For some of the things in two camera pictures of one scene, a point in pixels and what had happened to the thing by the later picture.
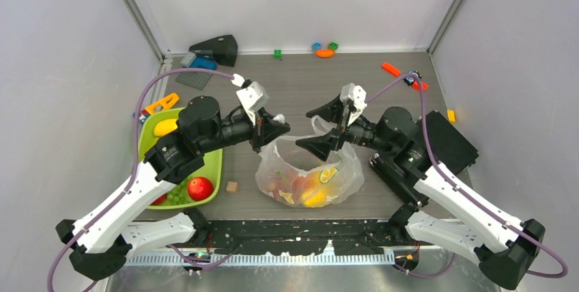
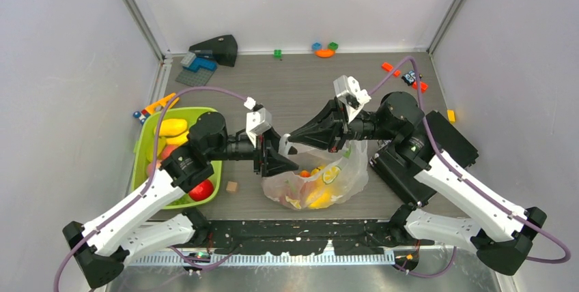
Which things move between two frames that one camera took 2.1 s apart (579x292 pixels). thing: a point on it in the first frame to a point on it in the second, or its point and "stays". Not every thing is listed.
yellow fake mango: x=313 y=181 to x=323 y=177
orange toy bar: x=390 y=69 stays
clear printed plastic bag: x=293 y=174 stays
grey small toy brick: x=188 y=60 stays
